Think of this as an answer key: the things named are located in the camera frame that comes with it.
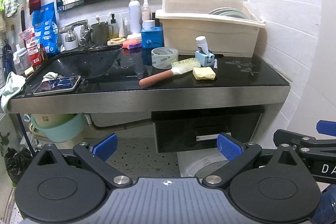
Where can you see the pink spray bottle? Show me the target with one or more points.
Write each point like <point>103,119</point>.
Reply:
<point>146,11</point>

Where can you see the blue toothpaste squeezer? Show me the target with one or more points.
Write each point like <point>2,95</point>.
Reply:
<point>204,59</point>

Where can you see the white cup by faucet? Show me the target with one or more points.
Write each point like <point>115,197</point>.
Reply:
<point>70,41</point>

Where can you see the white cream jar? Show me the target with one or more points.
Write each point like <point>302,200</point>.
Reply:
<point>148,25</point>

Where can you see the clear tape roll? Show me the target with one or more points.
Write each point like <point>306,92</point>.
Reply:
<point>163,57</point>

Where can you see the black garbage bag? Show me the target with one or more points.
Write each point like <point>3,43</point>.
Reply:
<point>17,163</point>

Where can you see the beige plastic basin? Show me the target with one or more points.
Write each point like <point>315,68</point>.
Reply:
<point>51,120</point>

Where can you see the chrome faucet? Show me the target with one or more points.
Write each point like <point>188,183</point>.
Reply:
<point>82,30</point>

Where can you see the smartphone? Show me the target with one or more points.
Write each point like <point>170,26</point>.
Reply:
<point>57,86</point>

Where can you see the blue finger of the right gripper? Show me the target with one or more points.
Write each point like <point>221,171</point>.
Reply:
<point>326,127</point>

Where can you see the red snack package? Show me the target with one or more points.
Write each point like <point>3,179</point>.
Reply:
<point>31,51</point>

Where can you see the tall white bottle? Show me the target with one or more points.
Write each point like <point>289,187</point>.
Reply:
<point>135,17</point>

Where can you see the green plastic basin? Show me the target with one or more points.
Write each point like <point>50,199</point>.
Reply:
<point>63,131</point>

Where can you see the green mug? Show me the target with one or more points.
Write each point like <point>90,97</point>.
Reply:
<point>101,33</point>

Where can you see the yellow sponge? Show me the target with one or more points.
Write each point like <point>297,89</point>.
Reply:
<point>204,73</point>

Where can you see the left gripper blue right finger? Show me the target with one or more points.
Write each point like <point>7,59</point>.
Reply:
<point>240,156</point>

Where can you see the beige dish rack box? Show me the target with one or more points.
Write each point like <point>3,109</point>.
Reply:
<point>231,27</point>

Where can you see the white rag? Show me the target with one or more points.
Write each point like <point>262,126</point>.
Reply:
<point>13,86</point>

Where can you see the black drawer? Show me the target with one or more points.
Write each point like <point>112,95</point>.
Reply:
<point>180,131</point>

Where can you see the white toilet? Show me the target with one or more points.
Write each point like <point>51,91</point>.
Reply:
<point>200,163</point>

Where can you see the blue detergent bag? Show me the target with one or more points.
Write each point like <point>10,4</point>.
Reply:
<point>46,28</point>

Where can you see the pink soap package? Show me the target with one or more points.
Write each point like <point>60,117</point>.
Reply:
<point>131,44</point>

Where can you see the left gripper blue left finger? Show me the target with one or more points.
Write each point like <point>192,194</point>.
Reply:
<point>93,158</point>

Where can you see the blue cardboard box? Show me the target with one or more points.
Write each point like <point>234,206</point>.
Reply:
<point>152,38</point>

